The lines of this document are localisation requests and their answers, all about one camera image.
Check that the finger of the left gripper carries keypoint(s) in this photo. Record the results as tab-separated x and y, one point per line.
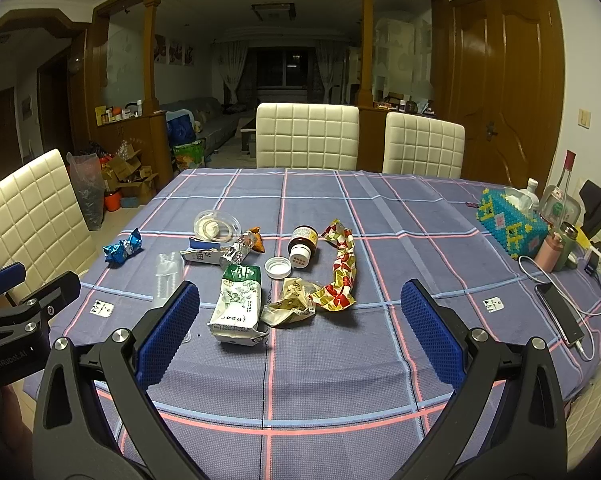
11	276
56	295

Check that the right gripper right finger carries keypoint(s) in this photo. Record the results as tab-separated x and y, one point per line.
505	418

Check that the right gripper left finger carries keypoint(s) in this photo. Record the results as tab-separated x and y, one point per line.
72	437

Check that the blue foil wrapper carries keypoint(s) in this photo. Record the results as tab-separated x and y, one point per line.
118	253

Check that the torn blue white carton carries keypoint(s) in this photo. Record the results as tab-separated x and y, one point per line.
203	251

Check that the white tissue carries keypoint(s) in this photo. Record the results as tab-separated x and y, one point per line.
207	228

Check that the green white tissue pack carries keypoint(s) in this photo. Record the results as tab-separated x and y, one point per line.
236	317

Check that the clear plastic round lid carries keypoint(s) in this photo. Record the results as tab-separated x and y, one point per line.
230	228

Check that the silver pill blister pack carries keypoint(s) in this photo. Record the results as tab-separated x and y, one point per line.
239	250

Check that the red gold checkered wrapper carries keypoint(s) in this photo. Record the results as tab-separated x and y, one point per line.
341	269

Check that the orange peel piece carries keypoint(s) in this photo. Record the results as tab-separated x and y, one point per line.
258	243

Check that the white bottle cap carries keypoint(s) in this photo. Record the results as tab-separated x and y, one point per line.
278	268

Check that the yellow snack bag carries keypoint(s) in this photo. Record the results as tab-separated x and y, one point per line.
296	304

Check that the brown medicine bottle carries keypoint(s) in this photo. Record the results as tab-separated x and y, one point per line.
302	246

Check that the white table sticker left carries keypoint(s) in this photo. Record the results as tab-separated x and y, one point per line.
102	309

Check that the white table sticker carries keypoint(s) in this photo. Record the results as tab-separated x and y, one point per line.
493	304
102	309

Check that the cream chair left side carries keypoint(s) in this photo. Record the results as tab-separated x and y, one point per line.
41	224

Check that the cream chair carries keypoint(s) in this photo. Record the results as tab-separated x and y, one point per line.
307	136
41	224
423	146

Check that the black smartphone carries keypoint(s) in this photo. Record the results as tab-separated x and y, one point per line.
561	313

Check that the orange bucket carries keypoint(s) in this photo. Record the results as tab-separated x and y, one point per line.
112	201

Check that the white table sticker right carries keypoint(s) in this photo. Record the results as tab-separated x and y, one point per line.
493	304

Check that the grey plastic bag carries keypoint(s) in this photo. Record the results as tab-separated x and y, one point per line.
89	187

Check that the cardboard boxes pile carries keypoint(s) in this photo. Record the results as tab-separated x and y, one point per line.
125	174

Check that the pink thermos bottle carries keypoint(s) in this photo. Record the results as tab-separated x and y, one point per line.
556	248

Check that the beaded tissue box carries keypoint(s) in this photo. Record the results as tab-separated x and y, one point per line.
519	233

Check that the wooden partition counter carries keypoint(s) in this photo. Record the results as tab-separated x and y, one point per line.
148	134

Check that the green shopping bag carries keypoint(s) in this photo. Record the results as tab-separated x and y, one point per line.
189	155

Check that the glass liquor bottle red cap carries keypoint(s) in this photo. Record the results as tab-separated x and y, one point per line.
557	206

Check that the coffee table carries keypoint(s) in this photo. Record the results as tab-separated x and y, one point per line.
246	132

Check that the cream chair far middle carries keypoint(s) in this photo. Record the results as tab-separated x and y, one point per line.
307	136

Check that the cream chair far right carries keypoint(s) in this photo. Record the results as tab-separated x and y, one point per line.
423	146

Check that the wooden door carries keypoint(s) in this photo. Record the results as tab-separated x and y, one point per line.
507	80

